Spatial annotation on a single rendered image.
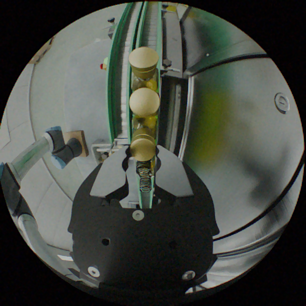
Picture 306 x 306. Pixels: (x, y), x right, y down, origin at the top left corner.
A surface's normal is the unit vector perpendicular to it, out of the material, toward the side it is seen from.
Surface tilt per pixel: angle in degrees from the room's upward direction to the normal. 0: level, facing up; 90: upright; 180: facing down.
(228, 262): 90
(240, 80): 90
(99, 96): 0
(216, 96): 90
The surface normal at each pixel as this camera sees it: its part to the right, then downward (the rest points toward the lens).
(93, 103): 0.05, 0.53
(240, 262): -1.00, 0.00
